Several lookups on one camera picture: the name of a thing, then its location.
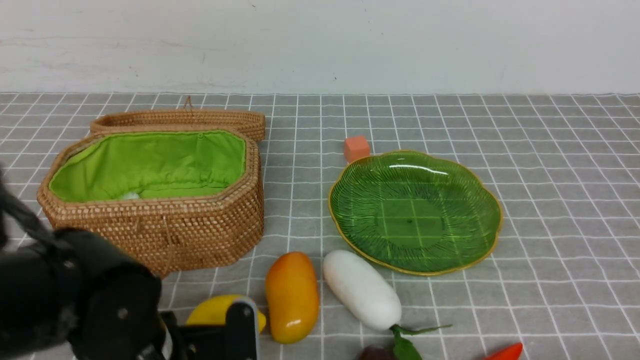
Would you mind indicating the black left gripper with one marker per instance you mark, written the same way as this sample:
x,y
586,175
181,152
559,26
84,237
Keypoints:
x,y
237,340

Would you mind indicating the yellow lemon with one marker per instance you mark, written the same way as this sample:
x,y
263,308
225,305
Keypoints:
x,y
226,309

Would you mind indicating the orange yellow mango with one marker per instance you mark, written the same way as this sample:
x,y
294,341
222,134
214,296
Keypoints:
x,y
293,298

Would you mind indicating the white radish with green leaves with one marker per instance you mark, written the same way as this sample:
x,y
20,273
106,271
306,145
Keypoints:
x,y
370,299

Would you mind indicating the dark purple round fruit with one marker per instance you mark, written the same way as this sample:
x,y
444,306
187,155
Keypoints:
x,y
374,352

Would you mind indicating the red chili pepper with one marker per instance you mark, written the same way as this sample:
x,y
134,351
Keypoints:
x,y
512,352

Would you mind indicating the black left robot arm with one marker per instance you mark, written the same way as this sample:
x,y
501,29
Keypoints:
x,y
73,286

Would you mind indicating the woven rattan basket green lining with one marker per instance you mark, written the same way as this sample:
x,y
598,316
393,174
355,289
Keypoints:
x,y
173,199

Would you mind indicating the green glass leaf plate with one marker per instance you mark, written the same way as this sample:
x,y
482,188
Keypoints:
x,y
414,213

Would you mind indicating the woven rattan basket lid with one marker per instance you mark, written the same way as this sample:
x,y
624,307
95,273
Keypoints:
x,y
251,124

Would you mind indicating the small orange cube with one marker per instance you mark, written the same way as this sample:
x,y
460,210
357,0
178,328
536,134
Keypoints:
x,y
355,148

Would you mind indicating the grey checked tablecloth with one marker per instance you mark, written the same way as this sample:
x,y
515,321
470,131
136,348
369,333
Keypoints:
x,y
564,277

